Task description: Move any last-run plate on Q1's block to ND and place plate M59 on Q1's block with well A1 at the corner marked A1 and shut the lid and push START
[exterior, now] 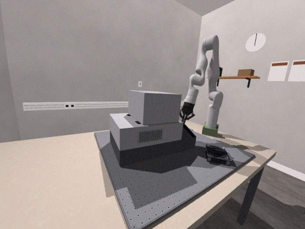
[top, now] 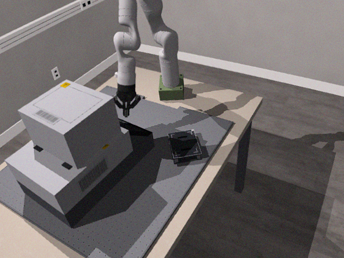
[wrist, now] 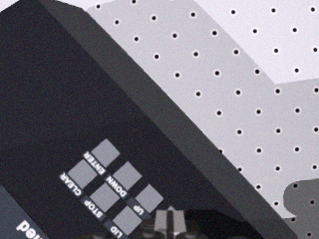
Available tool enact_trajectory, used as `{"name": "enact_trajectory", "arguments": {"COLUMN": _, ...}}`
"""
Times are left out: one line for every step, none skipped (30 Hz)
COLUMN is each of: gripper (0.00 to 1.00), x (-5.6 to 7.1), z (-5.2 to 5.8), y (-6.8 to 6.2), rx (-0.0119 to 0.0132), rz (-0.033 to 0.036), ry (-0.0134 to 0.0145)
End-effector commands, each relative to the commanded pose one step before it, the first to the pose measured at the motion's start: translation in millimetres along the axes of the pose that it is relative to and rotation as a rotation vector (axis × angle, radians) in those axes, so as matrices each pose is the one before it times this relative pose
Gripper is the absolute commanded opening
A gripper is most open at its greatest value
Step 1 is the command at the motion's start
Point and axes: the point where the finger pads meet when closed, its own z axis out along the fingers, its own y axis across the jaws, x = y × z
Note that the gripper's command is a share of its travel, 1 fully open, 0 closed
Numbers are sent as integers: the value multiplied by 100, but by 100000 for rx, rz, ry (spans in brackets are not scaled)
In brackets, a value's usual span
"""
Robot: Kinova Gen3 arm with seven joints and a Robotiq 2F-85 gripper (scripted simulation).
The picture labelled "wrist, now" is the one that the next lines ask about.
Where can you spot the light grey benchtop lab instrument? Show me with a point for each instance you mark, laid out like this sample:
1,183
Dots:
74,105

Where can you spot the grey perforated base plate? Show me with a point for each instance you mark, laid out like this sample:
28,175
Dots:
246,73

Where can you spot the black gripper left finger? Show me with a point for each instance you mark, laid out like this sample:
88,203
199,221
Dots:
150,228

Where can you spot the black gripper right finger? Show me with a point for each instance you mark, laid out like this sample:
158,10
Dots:
178,224

